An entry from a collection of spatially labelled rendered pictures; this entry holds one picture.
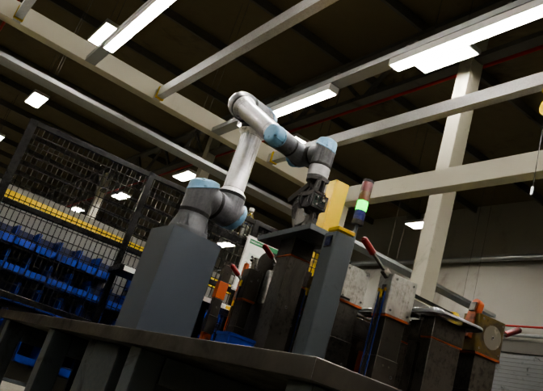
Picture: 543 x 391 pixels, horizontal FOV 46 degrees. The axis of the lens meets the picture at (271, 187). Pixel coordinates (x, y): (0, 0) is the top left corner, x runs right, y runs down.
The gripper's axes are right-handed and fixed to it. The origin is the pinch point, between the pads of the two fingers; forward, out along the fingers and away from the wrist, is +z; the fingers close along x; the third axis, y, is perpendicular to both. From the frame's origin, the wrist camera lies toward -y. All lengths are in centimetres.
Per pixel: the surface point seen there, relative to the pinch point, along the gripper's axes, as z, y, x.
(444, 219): -322, -510, 642
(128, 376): 60, 1, -42
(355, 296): 16.0, 17.6, 16.5
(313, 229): 2.8, 18.3, -7.3
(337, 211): -63, -112, 103
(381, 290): 17.1, 38.7, 6.7
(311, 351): 39.5, 29.9, -5.1
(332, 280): 18.5, 30.0, -4.6
